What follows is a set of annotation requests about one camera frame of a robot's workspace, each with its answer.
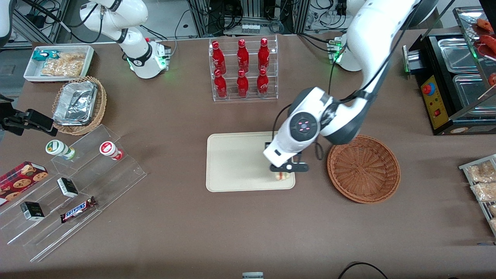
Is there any white rectangular snack bin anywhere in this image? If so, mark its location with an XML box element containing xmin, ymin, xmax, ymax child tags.
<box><xmin>23</xmin><ymin>45</ymin><xmax>95</xmax><ymax>84</ymax></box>

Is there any Snickers chocolate bar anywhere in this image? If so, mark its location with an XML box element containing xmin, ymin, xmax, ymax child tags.
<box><xmin>60</xmin><ymin>196</ymin><xmax>98</xmax><ymax>224</ymax></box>

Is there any aluminium foil tray stack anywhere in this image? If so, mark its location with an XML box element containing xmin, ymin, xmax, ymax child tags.
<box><xmin>53</xmin><ymin>80</ymin><xmax>98</xmax><ymax>126</ymax></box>

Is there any green lidded yogurt cup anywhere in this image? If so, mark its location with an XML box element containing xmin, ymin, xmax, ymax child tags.
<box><xmin>45</xmin><ymin>139</ymin><xmax>76</xmax><ymax>160</ymax></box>

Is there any metal wire rack tray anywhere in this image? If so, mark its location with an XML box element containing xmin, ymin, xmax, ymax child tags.
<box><xmin>458</xmin><ymin>154</ymin><xmax>496</xmax><ymax>238</ymax></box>

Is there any teal snack packet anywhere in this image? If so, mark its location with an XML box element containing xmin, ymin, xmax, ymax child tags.
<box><xmin>32</xmin><ymin>49</ymin><xmax>59</xmax><ymax>61</ymax></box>

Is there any clear bag of crackers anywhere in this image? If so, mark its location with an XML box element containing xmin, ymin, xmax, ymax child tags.
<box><xmin>57</xmin><ymin>52</ymin><xmax>86</xmax><ymax>65</ymax></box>
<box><xmin>40</xmin><ymin>59</ymin><xmax>85</xmax><ymax>77</ymax></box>

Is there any oval light wicker basket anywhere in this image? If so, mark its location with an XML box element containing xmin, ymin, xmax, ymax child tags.
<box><xmin>51</xmin><ymin>76</ymin><xmax>108</xmax><ymax>136</ymax></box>

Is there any red lidded yogurt cup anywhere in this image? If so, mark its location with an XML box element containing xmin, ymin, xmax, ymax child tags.
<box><xmin>99</xmin><ymin>141</ymin><xmax>124</xmax><ymax>161</ymax></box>

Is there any clear acrylic stepped shelf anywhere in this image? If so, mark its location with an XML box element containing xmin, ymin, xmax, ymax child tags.
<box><xmin>0</xmin><ymin>124</ymin><xmax>148</xmax><ymax>263</ymax></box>

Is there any red cookie box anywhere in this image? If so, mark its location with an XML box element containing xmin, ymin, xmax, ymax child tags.
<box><xmin>0</xmin><ymin>161</ymin><xmax>49</xmax><ymax>207</ymax></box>

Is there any steel warmer pan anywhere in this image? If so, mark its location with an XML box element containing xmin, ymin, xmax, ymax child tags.
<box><xmin>452</xmin><ymin>74</ymin><xmax>496</xmax><ymax>117</ymax></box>
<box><xmin>437</xmin><ymin>37</ymin><xmax>480</xmax><ymax>74</ymax></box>

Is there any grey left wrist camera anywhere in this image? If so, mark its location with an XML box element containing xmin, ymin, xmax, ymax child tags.
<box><xmin>269</xmin><ymin>162</ymin><xmax>310</xmax><ymax>173</ymax></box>

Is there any aluminium frame rack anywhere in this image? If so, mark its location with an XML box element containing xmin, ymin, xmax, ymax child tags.
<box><xmin>188</xmin><ymin>0</ymin><xmax>311</xmax><ymax>36</ymax></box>

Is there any red cola bottle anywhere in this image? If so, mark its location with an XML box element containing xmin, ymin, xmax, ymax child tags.
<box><xmin>237</xmin><ymin>39</ymin><xmax>250</xmax><ymax>73</ymax></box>
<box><xmin>258</xmin><ymin>38</ymin><xmax>270</xmax><ymax>72</ymax></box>
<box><xmin>214</xmin><ymin>69</ymin><xmax>228</xmax><ymax>99</ymax></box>
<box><xmin>256</xmin><ymin>68</ymin><xmax>270</xmax><ymax>96</ymax></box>
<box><xmin>236</xmin><ymin>69</ymin><xmax>250</xmax><ymax>98</ymax></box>
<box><xmin>211</xmin><ymin>41</ymin><xmax>227</xmax><ymax>75</ymax></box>

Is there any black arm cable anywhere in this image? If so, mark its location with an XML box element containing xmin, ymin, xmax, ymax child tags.
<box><xmin>271</xmin><ymin>0</ymin><xmax>425</xmax><ymax>162</ymax></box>

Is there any black cable on table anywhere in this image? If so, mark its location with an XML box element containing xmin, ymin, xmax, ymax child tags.
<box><xmin>337</xmin><ymin>262</ymin><xmax>389</xmax><ymax>279</ymax></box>

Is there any round brown wicker basket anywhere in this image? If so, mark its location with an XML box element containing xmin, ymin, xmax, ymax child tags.
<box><xmin>327</xmin><ymin>134</ymin><xmax>401</xmax><ymax>205</ymax></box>

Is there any beige plastic tray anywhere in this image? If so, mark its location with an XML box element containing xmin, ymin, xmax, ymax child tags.
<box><xmin>206</xmin><ymin>131</ymin><xmax>296</xmax><ymax>193</ymax></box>

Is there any black food warmer cabinet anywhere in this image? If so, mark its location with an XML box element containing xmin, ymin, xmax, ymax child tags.
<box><xmin>402</xmin><ymin>5</ymin><xmax>496</xmax><ymax>136</ymax></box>

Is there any clear acrylic bottle rack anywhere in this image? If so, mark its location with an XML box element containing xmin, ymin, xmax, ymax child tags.
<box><xmin>208</xmin><ymin>34</ymin><xmax>279</xmax><ymax>102</ymax></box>

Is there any small black box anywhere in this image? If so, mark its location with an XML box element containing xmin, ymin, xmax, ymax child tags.
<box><xmin>20</xmin><ymin>201</ymin><xmax>45</xmax><ymax>222</ymax></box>
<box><xmin>57</xmin><ymin>177</ymin><xmax>79</xmax><ymax>198</ymax></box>

